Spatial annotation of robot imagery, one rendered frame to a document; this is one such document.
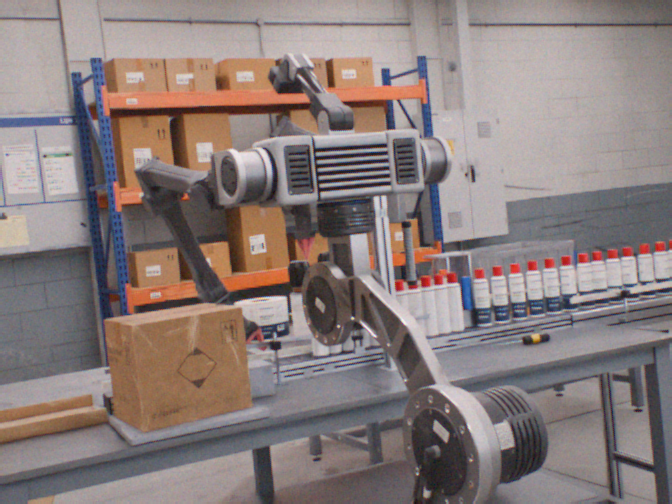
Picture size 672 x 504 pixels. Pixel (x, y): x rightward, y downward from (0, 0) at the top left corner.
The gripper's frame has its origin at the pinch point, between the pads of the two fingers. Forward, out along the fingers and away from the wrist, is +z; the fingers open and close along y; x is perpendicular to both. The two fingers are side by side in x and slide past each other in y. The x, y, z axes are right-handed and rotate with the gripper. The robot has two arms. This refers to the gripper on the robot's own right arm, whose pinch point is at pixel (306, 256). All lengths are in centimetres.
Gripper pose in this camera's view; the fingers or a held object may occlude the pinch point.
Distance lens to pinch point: 303.3
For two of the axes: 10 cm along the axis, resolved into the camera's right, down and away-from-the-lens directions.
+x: 4.4, 0.2, -9.0
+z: 0.9, 9.9, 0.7
